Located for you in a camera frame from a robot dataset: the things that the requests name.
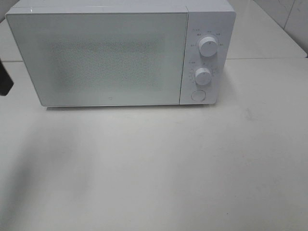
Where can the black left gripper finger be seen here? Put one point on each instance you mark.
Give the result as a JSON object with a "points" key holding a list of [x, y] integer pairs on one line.
{"points": [[6, 82]]}

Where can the white microwave door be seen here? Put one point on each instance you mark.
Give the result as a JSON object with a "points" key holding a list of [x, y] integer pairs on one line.
{"points": [[102, 59]]}

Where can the white round door button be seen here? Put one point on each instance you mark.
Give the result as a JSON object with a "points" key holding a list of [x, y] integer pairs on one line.
{"points": [[198, 95]]}

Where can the white microwave knob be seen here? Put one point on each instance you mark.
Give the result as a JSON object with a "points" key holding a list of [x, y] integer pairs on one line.
{"points": [[208, 45], [202, 76]]}

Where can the white microwave oven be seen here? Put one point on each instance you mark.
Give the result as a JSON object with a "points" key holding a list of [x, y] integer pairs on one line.
{"points": [[214, 17]]}

